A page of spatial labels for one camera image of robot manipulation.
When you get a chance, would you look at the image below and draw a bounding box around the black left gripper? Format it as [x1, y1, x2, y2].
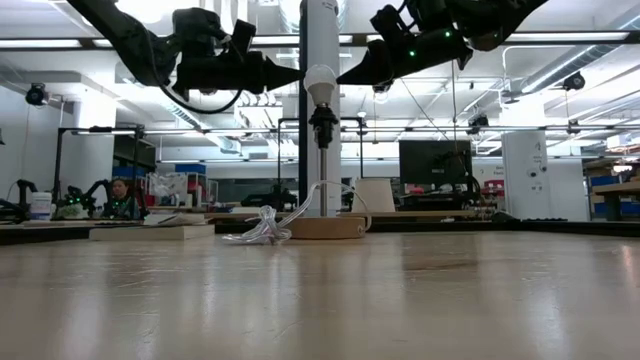
[171, 6, 306, 97]

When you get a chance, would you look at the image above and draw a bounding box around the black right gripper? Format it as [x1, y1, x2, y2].
[335, 0, 474, 87]

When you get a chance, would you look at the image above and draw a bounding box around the white lightbulb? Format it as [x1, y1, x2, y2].
[303, 63, 339, 107]

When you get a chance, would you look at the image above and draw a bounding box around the wooden base table lamp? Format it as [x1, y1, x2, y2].
[287, 102, 368, 241]

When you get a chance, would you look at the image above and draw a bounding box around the black monitor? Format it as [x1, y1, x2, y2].
[398, 139, 474, 187]

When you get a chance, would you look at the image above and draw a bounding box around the blue storage bin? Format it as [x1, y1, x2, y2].
[174, 162, 208, 176]

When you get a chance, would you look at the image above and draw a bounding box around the white conical lampshade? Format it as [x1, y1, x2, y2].
[351, 177, 397, 214]

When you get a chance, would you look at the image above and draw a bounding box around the person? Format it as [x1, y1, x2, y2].
[102, 178, 142, 221]

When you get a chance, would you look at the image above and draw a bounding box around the black cover book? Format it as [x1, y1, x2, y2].
[88, 223, 217, 243]

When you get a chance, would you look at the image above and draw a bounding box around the wooden workbench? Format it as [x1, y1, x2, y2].
[591, 180, 640, 222]

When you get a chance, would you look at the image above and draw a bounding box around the white plastic tub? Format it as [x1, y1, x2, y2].
[30, 191, 54, 222]

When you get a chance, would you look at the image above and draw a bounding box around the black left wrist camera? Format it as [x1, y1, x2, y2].
[230, 18, 258, 52]

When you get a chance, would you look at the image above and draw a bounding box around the black background rig frame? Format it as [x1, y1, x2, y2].
[51, 125, 147, 222]
[276, 116, 366, 212]

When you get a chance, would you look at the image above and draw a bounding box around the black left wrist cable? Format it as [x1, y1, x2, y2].
[158, 74, 247, 116]

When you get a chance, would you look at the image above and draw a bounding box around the clear bundled lamp cord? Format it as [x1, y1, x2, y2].
[222, 180, 374, 247]

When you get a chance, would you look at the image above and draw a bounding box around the black aluminium rig frame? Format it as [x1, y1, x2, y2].
[0, 219, 640, 246]

